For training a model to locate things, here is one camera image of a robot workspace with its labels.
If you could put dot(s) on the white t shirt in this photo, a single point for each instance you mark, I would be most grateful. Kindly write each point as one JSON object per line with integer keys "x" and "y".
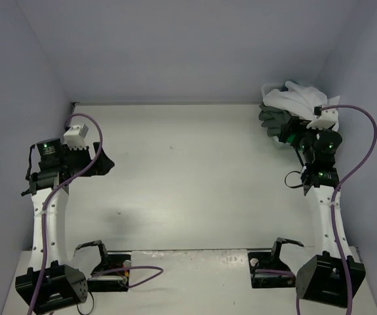
{"x": 301, "y": 103}

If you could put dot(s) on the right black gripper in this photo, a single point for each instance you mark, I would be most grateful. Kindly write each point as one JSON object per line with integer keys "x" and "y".
{"x": 286, "y": 128}

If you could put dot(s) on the white plastic basket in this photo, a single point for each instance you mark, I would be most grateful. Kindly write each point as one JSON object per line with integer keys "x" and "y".
{"x": 282, "y": 102}

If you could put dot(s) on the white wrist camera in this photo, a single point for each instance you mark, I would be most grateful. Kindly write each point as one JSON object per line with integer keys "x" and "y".
{"x": 326, "y": 118}
{"x": 75, "y": 136}

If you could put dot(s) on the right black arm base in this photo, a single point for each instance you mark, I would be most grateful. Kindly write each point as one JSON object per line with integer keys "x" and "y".
{"x": 267, "y": 270}

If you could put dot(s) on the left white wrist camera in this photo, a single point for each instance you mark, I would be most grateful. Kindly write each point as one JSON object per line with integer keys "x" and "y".
{"x": 75, "y": 136}

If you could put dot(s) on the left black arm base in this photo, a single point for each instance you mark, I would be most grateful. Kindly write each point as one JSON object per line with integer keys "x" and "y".
{"x": 96, "y": 263}

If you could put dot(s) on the grey t shirt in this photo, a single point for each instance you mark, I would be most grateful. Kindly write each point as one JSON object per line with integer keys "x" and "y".
{"x": 273, "y": 119}

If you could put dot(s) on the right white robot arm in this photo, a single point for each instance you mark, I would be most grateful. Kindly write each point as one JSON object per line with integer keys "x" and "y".
{"x": 329, "y": 274}

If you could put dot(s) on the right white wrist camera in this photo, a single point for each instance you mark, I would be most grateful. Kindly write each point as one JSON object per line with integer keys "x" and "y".
{"x": 326, "y": 118}

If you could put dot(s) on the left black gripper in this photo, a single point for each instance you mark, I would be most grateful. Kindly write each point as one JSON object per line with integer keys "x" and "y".
{"x": 94, "y": 161}

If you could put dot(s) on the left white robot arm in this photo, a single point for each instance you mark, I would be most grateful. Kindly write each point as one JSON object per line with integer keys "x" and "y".
{"x": 51, "y": 283}

